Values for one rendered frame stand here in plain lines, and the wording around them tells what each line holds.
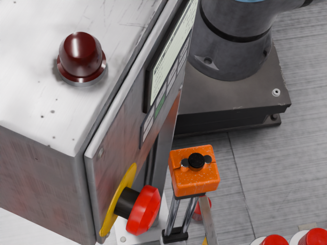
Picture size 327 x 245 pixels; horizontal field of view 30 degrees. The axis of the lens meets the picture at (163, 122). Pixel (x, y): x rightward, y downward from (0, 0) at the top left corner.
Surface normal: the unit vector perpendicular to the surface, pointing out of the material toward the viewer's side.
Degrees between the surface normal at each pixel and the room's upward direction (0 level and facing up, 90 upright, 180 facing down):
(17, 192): 90
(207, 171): 0
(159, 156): 90
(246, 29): 90
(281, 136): 0
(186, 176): 0
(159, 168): 90
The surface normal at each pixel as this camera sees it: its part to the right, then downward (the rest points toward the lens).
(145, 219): 0.52, 0.42
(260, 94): 0.14, -0.44
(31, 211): -0.41, 0.82
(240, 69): 0.23, 0.72
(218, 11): -0.69, 0.61
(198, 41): -0.70, 0.37
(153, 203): 0.78, -0.12
